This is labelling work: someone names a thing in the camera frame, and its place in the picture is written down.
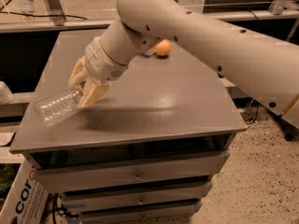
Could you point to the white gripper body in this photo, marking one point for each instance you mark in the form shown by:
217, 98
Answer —
101, 63

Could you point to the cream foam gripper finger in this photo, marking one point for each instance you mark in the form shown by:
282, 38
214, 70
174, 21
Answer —
79, 73
92, 92

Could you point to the clear water bottle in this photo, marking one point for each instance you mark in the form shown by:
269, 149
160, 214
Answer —
58, 107

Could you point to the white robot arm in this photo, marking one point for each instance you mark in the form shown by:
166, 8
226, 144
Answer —
263, 67

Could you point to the orange fruit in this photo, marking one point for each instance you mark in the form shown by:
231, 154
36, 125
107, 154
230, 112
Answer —
163, 48

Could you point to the grey drawer cabinet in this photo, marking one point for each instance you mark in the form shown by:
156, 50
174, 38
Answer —
149, 148

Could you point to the white cardboard box with print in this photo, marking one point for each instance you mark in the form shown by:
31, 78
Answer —
26, 199

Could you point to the metal frame rail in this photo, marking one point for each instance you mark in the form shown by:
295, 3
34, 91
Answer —
66, 14

